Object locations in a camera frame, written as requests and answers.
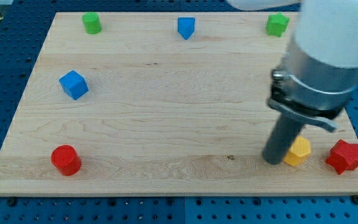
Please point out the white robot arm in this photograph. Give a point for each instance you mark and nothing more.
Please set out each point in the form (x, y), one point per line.
(319, 71)

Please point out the wooden board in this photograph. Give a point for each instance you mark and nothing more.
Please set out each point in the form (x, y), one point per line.
(163, 116)

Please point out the blue pentagon block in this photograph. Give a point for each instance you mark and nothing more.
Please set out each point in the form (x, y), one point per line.
(186, 26)

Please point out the grey cylindrical pointer tool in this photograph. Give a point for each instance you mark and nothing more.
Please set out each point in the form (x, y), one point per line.
(281, 138)

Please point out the blue cube block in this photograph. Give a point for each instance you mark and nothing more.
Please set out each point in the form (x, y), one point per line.
(74, 85)

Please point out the green cylinder block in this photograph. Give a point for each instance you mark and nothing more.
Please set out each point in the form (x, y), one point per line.
(91, 23)

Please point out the red cylinder block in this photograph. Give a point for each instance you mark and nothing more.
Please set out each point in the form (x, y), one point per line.
(66, 160)

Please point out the yellow hexagon block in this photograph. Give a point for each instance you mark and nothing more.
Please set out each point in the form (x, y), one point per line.
(298, 152)

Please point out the green star block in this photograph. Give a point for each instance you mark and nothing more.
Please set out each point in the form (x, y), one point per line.
(277, 24)

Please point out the red star block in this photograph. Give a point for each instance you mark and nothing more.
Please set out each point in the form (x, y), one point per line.
(343, 156)

